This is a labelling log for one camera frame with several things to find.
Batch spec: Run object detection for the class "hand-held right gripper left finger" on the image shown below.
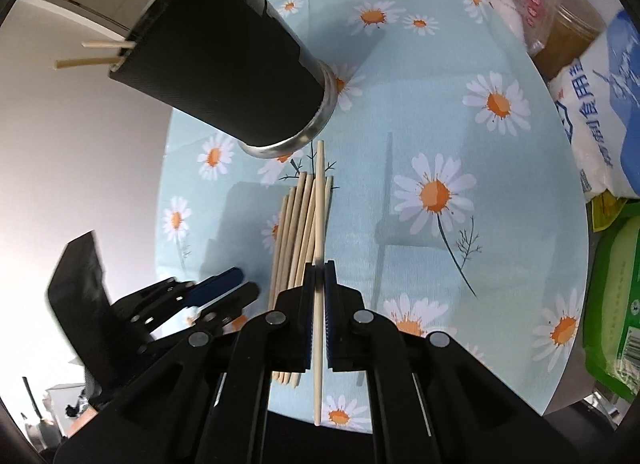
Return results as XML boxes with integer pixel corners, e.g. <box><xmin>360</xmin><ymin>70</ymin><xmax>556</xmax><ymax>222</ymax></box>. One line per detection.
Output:
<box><xmin>52</xmin><ymin>261</ymin><xmax>319</xmax><ymax>464</ymax></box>

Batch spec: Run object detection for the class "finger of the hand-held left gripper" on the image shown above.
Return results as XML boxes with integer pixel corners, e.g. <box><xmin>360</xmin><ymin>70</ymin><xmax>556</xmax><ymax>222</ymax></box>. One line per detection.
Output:
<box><xmin>113</xmin><ymin>267</ymin><xmax>245</xmax><ymax>326</ymax></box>
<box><xmin>130</xmin><ymin>283</ymin><xmax>260</xmax><ymax>346</ymax></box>

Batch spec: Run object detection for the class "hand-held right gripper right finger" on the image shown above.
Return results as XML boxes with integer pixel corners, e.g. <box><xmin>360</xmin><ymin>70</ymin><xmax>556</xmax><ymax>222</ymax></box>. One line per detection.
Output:
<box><xmin>324</xmin><ymin>261</ymin><xmax>591</xmax><ymax>464</ymax></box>

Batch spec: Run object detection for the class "bunch of wooden chopsticks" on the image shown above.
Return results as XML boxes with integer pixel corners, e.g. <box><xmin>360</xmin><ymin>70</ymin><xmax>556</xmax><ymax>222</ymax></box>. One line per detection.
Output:
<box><xmin>268</xmin><ymin>171</ymin><xmax>335</xmax><ymax>390</ymax></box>

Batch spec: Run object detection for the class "black cylindrical utensil holder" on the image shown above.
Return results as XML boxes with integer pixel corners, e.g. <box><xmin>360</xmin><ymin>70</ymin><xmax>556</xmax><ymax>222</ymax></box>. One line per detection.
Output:
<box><xmin>107</xmin><ymin>0</ymin><xmax>342</xmax><ymax>160</ymax></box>

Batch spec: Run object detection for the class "daisy print blue tablecloth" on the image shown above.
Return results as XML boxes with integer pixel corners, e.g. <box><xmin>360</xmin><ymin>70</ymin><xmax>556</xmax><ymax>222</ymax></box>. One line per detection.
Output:
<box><xmin>155</xmin><ymin>0</ymin><xmax>591</xmax><ymax>435</ymax></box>

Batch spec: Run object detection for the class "green plastic packet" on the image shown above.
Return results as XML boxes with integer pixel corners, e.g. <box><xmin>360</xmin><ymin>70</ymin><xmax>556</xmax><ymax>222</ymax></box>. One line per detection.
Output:
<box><xmin>582</xmin><ymin>214</ymin><xmax>640</xmax><ymax>402</ymax></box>

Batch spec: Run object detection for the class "yellow green packet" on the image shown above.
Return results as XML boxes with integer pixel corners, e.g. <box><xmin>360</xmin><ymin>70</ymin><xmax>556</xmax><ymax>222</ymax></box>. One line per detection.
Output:
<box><xmin>591</xmin><ymin>193</ymin><xmax>628</xmax><ymax>233</ymax></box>

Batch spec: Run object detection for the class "white and blue salt bag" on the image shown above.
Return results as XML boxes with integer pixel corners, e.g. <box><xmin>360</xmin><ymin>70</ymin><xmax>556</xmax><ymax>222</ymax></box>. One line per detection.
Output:
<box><xmin>547</xmin><ymin>9</ymin><xmax>640</xmax><ymax>201</ymax></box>

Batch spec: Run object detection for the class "jar with brown contents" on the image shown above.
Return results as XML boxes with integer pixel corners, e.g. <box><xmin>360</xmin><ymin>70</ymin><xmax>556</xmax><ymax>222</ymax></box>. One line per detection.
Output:
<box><xmin>532</xmin><ymin>2</ymin><xmax>608</xmax><ymax>81</ymax></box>

